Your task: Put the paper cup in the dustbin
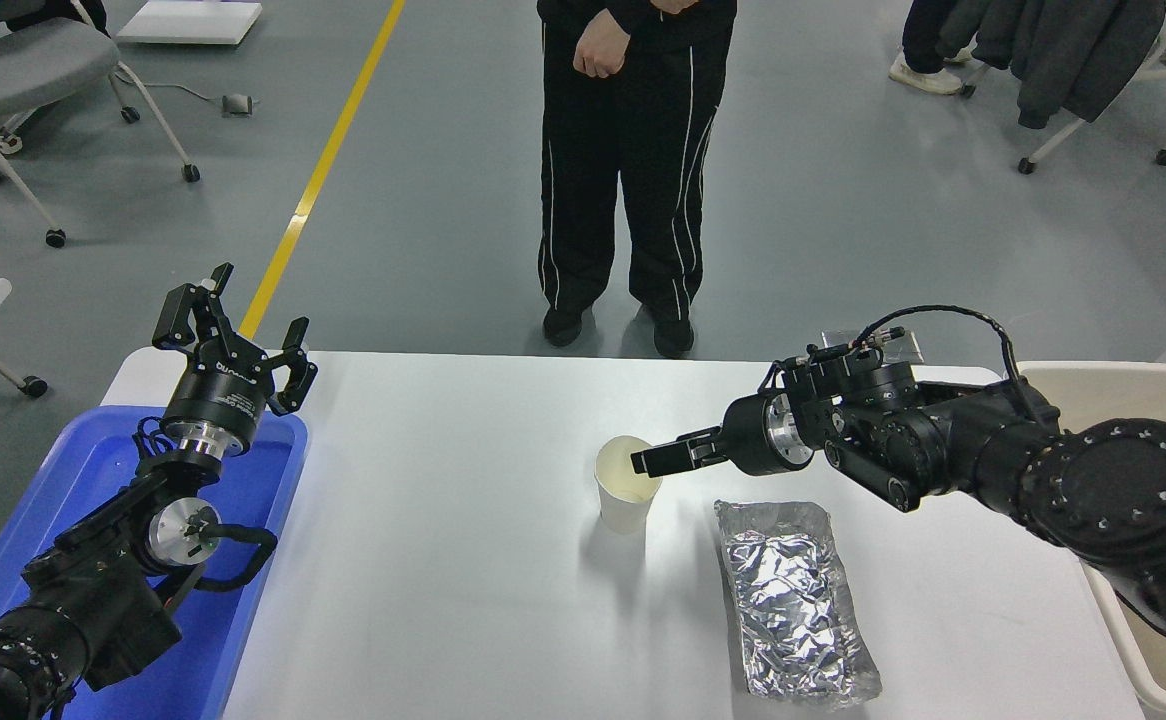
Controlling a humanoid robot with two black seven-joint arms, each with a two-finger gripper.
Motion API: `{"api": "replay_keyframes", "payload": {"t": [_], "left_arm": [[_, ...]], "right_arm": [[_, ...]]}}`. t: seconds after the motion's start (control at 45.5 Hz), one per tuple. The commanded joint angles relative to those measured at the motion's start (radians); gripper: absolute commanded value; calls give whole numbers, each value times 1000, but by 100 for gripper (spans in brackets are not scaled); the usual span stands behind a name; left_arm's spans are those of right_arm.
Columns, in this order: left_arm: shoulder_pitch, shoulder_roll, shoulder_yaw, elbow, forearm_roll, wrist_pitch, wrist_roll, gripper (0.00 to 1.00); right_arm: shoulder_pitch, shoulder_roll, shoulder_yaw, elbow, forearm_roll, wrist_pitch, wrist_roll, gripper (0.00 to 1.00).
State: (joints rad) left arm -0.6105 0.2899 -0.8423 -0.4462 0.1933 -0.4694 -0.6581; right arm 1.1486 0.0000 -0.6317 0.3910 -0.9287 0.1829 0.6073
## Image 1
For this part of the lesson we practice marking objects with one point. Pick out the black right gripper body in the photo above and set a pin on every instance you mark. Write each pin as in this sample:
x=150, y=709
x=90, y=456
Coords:
x=745, y=435

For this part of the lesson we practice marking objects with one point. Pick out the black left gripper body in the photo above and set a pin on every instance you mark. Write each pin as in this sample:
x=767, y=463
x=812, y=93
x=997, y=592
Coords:
x=218, y=390

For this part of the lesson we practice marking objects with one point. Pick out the white paper cup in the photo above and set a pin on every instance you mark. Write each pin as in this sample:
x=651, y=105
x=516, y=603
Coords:
x=626, y=510

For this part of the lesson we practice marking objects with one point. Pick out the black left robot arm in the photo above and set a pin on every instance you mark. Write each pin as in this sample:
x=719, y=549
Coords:
x=93, y=600

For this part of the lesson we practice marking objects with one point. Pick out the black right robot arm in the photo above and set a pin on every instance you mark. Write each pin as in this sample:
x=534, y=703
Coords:
x=1093, y=490

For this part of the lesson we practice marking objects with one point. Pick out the person's left hand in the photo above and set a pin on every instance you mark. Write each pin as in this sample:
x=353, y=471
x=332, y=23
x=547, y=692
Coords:
x=600, y=45

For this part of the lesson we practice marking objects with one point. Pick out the person's right hand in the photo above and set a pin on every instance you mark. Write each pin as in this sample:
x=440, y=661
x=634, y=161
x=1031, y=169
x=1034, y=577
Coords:
x=676, y=5

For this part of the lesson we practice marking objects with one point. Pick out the blue plastic tray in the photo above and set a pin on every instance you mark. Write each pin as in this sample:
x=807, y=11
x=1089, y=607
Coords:
x=93, y=465

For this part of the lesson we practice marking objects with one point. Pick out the crumpled foil tray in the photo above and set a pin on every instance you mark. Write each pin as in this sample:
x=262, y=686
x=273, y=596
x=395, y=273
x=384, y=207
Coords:
x=793, y=600

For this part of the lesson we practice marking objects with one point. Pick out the small grey floor box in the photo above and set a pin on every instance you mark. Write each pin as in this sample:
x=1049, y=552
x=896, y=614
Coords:
x=238, y=104

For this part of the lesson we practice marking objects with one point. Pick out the person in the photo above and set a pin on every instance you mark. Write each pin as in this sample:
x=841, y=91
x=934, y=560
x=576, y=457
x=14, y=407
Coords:
x=923, y=50
x=633, y=180

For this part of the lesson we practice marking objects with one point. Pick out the white flat platform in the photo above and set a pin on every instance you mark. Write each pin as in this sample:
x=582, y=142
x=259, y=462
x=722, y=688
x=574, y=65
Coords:
x=188, y=20

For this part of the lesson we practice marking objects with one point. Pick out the grey office chair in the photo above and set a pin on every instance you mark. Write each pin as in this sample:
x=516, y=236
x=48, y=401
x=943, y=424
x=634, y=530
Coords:
x=23, y=65

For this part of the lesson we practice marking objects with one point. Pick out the large pale plastic bin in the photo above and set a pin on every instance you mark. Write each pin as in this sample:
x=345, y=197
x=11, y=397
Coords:
x=1143, y=395

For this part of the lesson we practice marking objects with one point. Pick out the white frame chair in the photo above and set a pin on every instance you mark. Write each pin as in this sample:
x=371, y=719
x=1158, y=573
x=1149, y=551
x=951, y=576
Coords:
x=1026, y=165

